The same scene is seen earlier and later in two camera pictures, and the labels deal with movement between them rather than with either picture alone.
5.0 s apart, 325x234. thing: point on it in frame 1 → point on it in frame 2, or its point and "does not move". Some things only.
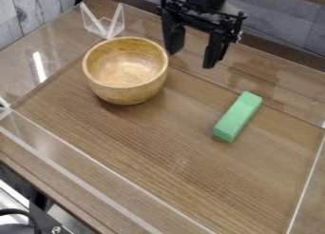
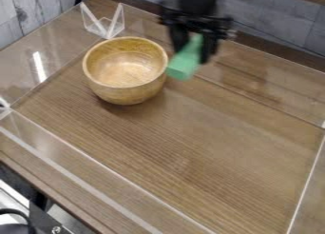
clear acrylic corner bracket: x=104 y=27 does not move
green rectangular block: x=236 y=118 → x=186 y=63
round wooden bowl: x=126 y=69 does not move
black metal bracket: x=44 y=224 does not move
